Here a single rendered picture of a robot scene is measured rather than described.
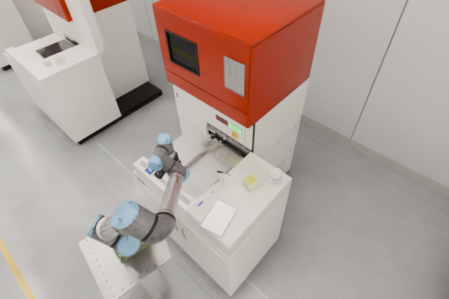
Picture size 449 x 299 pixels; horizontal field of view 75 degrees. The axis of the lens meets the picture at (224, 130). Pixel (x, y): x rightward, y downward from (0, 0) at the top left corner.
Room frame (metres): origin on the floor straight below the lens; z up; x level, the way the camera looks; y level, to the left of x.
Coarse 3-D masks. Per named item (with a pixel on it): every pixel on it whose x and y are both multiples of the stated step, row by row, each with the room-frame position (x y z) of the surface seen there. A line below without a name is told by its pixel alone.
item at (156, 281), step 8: (160, 272) 0.80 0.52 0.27; (144, 280) 0.70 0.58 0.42; (152, 280) 0.71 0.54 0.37; (160, 280) 0.75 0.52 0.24; (136, 288) 0.71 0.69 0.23; (144, 288) 0.71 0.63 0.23; (152, 288) 0.70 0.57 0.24; (160, 288) 0.73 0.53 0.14; (168, 288) 0.76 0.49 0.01; (128, 296) 0.72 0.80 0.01; (136, 296) 0.69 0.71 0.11; (144, 296) 0.71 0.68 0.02; (152, 296) 0.70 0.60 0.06; (160, 296) 0.67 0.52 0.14; (168, 296) 0.71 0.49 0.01
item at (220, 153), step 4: (212, 144) 1.52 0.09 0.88; (204, 148) 1.50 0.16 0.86; (208, 148) 1.48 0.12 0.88; (220, 148) 1.47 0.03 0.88; (212, 152) 1.44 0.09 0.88; (216, 152) 1.43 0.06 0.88; (220, 152) 1.43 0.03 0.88; (224, 152) 1.43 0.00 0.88; (228, 152) 1.43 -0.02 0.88; (216, 156) 1.41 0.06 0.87; (220, 156) 1.39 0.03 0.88; (224, 156) 1.39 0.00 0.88; (228, 156) 1.39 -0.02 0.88; (232, 156) 1.39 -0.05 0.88; (224, 160) 1.35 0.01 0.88; (228, 160) 1.35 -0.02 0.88; (232, 160) 1.35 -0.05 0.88; (236, 160) 1.35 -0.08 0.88; (228, 164) 1.33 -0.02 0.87; (232, 164) 1.31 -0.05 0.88
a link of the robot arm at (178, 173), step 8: (176, 168) 0.92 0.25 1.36; (184, 168) 0.94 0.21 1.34; (176, 176) 0.87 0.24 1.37; (184, 176) 0.90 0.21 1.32; (168, 184) 0.82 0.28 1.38; (176, 184) 0.81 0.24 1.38; (168, 192) 0.76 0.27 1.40; (176, 192) 0.77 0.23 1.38; (168, 200) 0.71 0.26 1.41; (176, 200) 0.73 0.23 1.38; (160, 208) 0.67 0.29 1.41; (168, 208) 0.67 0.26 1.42; (160, 216) 0.61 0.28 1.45; (168, 216) 0.62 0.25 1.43; (160, 224) 0.56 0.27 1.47; (168, 224) 0.58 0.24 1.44; (152, 232) 0.53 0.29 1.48; (160, 232) 0.54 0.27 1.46; (168, 232) 0.55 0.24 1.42; (152, 240) 0.51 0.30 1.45; (160, 240) 0.52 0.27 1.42
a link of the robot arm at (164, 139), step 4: (160, 136) 1.06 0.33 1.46; (164, 136) 1.06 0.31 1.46; (168, 136) 1.06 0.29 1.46; (160, 140) 1.03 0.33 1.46; (164, 140) 1.03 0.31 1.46; (168, 140) 1.04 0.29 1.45; (160, 144) 1.02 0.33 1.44; (164, 144) 1.02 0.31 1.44; (168, 144) 1.03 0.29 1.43; (172, 144) 1.06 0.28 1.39; (168, 148) 1.02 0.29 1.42; (172, 148) 1.05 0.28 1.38; (172, 152) 1.04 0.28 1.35
